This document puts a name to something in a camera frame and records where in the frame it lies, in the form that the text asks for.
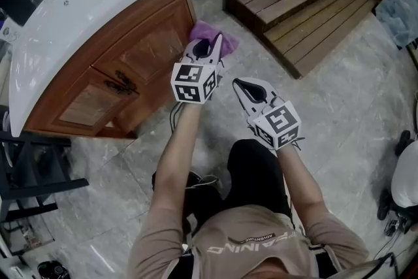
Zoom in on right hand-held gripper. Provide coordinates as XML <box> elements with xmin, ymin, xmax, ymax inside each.
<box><xmin>232</xmin><ymin>76</ymin><xmax>302</xmax><ymax>152</ymax></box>

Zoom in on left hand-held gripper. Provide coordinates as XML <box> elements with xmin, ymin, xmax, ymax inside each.
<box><xmin>170</xmin><ymin>33</ymin><xmax>227</xmax><ymax>106</ymax></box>

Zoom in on purple cloth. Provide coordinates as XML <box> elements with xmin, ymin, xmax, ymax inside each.
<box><xmin>189</xmin><ymin>20</ymin><xmax>240</xmax><ymax>59</ymax></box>

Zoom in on person's right forearm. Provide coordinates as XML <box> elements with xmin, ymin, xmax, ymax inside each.
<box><xmin>276</xmin><ymin>145</ymin><xmax>331</xmax><ymax>220</ymax></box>

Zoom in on person's left forearm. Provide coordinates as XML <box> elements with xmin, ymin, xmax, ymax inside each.
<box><xmin>150</xmin><ymin>102</ymin><xmax>203</xmax><ymax>216</ymax></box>

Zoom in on wooden vanity with white sink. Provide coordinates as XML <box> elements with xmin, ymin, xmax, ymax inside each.
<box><xmin>24</xmin><ymin>0</ymin><xmax>199</xmax><ymax>140</ymax></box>
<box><xmin>8</xmin><ymin>0</ymin><xmax>194</xmax><ymax>138</ymax></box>

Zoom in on person's black trousers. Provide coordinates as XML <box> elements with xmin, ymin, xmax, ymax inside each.
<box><xmin>152</xmin><ymin>139</ymin><xmax>293</xmax><ymax>233</ymax></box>

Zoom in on wooden slatted platform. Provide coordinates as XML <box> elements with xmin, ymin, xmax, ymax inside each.
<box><xmin>223</xmin><ymin>0</ymin><xmax>381</xmax><ymax>80</ymax></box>

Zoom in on person's beige shirt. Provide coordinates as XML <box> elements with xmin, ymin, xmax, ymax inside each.
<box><xmin>127</xmin><ymin>204</ymin><xmax>370</xmax><ymax>279</ymax></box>

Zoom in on clear plastic bag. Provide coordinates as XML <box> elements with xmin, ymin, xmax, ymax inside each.
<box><xmin>374</xmin><ymin>0</ymin><xmax>418</xmax><ymax>50</ymax></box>

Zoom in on metal wire rack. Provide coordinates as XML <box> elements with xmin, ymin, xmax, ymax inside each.
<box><xmin>0</xmin><ymin>215</ymin><xmax>56</xmax><ymax>257</ymax></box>

